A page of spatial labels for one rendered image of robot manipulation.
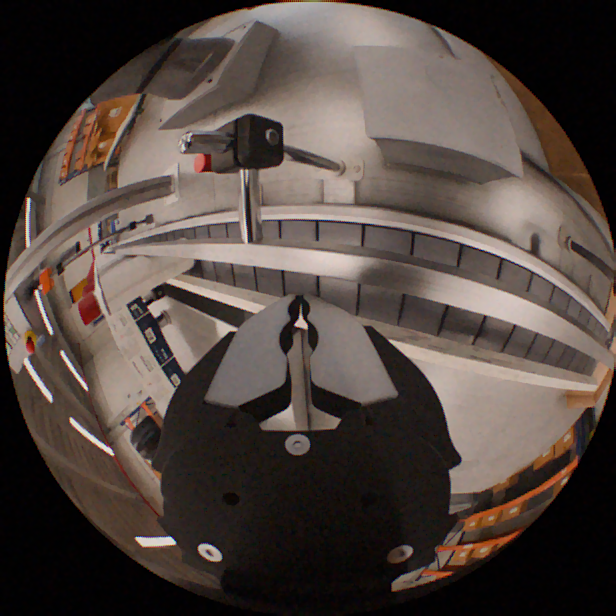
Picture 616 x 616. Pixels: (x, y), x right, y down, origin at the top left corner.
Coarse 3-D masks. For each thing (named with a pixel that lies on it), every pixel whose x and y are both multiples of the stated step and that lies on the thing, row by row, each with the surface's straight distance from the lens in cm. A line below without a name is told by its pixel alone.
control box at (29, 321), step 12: (24, 288) 57; (12, 300) 51; (24, 300) 55; (12, 312) 53; (24, 312) 53; (36, 312) 61; (12, 324) 55; (24, 324) 55; (36, 324) 58; (24, 336) 57; (36, 336) 57; (24, 348) 60; (12, 360) 64; (24, 360) 63
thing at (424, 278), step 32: (192, 256) 16; (224, 256) 12; (256, 256) 10; (288, 256) 9; (320, 256) 8; (352, 256) 8; (384, 256) 8; (384, 288) 8; (416, 288) 8; (448, 288) 8; (480, 288) 8; (512, 288) 10; (512, 320) 9; (544, 320) 11; (576, 320) 15; (608, 352) 23
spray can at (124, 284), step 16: (176, 240) 33; (144, 256) 30; (160, 256) 30; (112, 272) 29; (128, 272) 28; (144, 272) 29; (160, 272) 29; (176, 272) 31; (96, 288) 29; (112, 288) 28; (128, 288) 28; (144, 288) 29; (80, 304) 30; (96, 304) 29; (112, 304) 28
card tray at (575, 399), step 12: (612, 288) 50; (612, 300) 52; (612, 312) 54; (612, 348) 68; (600, 372) 67; (612, 372) 76; (600, 384) 78; (576, 396) 59; (588, 396) 71; (600, 396) 77; (576, 408) 57
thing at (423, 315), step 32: (224, 224) 25; (288, 224) 19; (320, 224) 17; (352, 224) 16; (416, 256) 16; (448, 256) 16; (480, 256) 17; (256, 288) 24; (288, 288) 21; (320, 288) 19; (352, 288) 18; (544, 288) 21; (384, 320) 18; (416, 320) 18; (448, 320) 18; (480, 320) 19; (512, 352) 22; (544, 352) 26; (576, 352) 32
